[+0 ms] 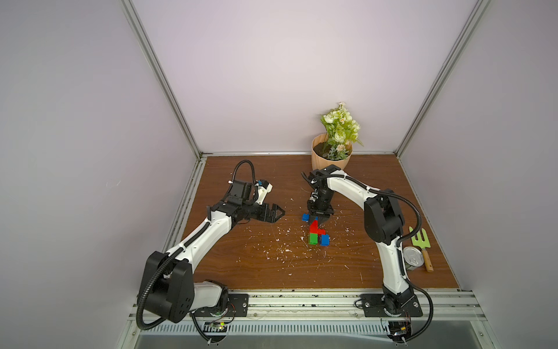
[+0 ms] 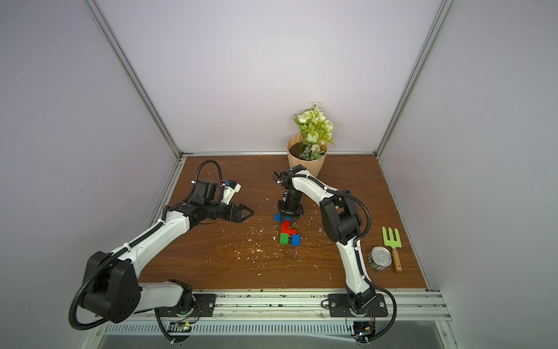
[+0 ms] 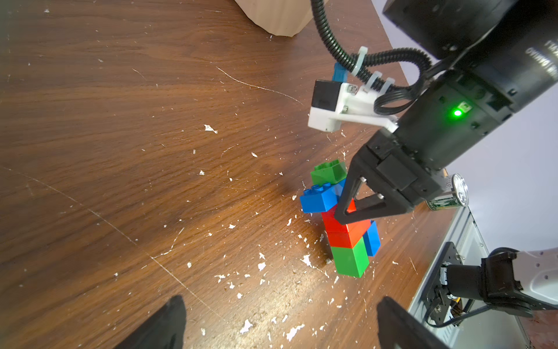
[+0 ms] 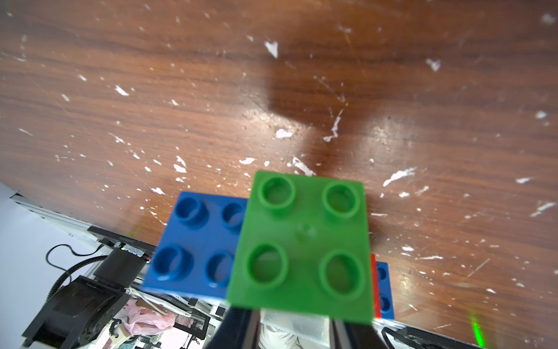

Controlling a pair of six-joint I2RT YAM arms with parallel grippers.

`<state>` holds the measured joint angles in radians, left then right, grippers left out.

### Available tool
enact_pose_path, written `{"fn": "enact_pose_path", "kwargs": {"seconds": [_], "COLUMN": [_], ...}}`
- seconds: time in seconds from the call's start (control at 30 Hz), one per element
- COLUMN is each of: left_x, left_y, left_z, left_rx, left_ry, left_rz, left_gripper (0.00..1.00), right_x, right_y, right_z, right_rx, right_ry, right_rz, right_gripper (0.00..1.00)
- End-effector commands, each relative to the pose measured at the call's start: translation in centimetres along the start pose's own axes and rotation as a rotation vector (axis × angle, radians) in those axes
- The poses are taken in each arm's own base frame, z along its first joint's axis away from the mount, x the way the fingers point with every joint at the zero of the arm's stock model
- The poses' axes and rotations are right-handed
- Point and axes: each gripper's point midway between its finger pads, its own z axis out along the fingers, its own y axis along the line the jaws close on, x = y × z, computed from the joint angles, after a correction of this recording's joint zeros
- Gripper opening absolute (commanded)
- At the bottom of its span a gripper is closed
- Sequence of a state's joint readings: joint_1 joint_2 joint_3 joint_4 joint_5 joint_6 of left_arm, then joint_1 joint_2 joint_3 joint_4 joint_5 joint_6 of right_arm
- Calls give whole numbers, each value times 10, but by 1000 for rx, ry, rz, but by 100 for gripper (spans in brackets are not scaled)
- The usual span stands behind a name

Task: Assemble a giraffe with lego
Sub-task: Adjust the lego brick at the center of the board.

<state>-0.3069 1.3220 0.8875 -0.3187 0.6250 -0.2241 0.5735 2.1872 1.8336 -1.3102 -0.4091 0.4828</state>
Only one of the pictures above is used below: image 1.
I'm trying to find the metal tin can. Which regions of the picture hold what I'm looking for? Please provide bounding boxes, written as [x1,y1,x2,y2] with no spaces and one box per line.
[403,247,424,270]

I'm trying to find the beige ribbed flower pot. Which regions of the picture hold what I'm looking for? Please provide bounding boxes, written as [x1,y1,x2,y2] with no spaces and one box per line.
[311,133,353,170]

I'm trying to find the long red lego brick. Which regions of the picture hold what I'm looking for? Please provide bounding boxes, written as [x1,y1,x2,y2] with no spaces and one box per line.
[310,220,326,236]

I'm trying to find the green white artificial flowers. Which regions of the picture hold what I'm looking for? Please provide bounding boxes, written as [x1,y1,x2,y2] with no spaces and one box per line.
[319,103,363,161]

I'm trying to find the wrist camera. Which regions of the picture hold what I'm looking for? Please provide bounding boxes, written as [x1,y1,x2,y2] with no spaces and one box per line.
[225,180,273,205]
[307,183,328,207]

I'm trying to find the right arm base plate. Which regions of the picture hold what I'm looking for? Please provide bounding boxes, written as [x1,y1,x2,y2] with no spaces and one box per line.
[360,293,424,318]

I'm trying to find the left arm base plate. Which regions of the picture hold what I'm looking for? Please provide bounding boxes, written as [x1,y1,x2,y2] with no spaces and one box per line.
[194,293,249,318]

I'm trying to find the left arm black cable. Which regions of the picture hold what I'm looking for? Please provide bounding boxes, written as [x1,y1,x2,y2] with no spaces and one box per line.
[134,159,258,346]

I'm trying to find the small blue lego brick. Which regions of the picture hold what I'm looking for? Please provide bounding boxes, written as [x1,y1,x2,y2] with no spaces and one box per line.
[319,234,330,247]

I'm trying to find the aluminium front rail frame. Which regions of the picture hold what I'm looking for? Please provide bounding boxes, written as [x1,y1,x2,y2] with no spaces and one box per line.
[117,289,500,349]

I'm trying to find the green garden fork toy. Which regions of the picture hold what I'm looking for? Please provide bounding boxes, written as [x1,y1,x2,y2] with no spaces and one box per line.
[409,227,434,273]

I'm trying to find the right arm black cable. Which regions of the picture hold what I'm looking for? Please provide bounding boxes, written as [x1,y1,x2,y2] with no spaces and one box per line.
[300,169,434,343]

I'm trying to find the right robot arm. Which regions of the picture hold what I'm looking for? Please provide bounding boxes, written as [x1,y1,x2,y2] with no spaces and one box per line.
[302,165,423,317]

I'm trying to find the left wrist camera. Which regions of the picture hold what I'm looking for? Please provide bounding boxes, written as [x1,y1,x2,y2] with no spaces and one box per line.
[225,180,273,205]

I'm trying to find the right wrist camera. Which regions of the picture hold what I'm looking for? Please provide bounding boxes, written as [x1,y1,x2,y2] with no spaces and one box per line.
[307,183,328,207]

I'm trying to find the green lego brick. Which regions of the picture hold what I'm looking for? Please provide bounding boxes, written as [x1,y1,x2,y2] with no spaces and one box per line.
[308,233,319,245]

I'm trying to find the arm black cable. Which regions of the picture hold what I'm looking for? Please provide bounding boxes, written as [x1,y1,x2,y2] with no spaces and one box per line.
[300,169,434,343]
[134,159,258,346]

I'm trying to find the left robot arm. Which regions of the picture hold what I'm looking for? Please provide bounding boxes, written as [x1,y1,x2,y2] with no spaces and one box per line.
[135,202,285,330]

